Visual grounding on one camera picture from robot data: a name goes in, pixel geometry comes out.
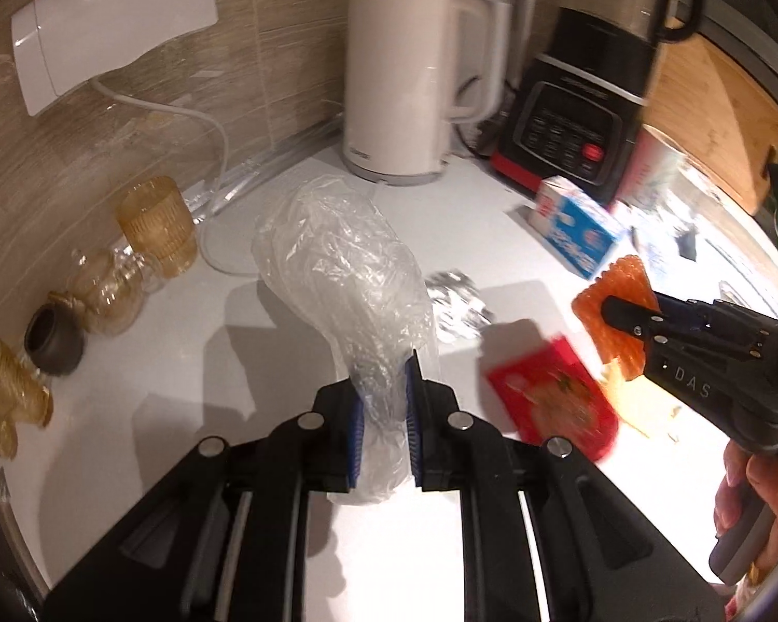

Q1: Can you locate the orange foam fruit net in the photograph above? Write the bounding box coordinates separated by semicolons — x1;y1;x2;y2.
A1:
572;254;660;380

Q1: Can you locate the blue white milk carton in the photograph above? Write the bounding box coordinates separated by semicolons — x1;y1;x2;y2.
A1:
528;176;626;279

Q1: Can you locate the red snack packet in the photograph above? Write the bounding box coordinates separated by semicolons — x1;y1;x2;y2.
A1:
483;335;620;463

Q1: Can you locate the aluminium foil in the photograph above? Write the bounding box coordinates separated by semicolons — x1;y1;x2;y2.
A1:
426;270;494;344

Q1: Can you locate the clear plastic bag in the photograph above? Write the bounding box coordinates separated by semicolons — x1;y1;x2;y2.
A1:
251;176;438;504

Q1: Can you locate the person's right hand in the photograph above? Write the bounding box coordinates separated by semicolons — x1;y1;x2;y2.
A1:
714;441;778;578

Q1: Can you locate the white floral ceramic mug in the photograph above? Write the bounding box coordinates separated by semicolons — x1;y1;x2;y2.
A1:
617;124;687;210

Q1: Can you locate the red black blender base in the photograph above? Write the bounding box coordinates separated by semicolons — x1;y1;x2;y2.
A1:
489;6;657;204

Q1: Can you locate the wooden cutting board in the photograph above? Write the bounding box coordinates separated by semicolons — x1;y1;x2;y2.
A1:
644;35;778;215

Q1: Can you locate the clear glass jar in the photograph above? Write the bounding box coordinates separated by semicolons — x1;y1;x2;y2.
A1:
67;249;164;337

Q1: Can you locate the amber ribbed glass cup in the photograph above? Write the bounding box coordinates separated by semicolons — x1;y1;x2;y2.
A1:
116;176;198;278

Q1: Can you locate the amber glass cup lying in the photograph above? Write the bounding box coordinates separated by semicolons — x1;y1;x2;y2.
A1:
0;340;54;461

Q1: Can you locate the white electric kettle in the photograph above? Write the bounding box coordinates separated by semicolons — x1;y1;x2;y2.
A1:
341;0;511;186

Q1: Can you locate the white wall socket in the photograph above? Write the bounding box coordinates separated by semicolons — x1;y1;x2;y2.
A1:
11;0;217;117

